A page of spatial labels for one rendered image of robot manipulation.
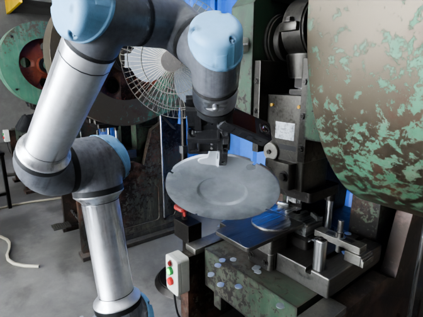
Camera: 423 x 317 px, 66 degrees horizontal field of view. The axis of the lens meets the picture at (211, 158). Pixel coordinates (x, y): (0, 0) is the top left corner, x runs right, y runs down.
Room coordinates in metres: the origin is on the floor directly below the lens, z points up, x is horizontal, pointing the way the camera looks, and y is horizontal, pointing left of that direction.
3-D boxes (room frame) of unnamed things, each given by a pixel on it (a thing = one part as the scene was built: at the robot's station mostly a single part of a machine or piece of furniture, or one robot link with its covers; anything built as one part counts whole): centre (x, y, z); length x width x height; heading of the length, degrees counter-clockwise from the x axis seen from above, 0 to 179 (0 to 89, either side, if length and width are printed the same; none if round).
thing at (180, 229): (1.13, 0.09, 0.62); 0.10 x 0.06 x 0.20; 39
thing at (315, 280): (1.03, -0.29, 0.68); 0.45 x 0.30 x 0.06; 39
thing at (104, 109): (2.60, 0.51, 0.87); 1.53 x 0.99 x 1.74; 127
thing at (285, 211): (1.02, -0.28, 0.76); 0.15 x 0.09 x 0.05; 39
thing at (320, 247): (0.81, -0.30, 0.75); 0.03 x 0.03 x 0.10; 39
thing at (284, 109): (1.00, -0.25, 1.04); 0.17 x 0.15 x 0.30; 129
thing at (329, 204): (1.00, -0.39, 0.81); 0.02 x 0.02 x 0.14
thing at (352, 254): (0.90, -0.39, 0.76); 0.17 x 0.06 x 0.10; 39
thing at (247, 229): (0.92, -0.15, 0.72); 0.25 x 0.14 x 0.14; 129
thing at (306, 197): (1.03, -0.29, 0.86); 0.20 x 0.16 x 0.05; 39
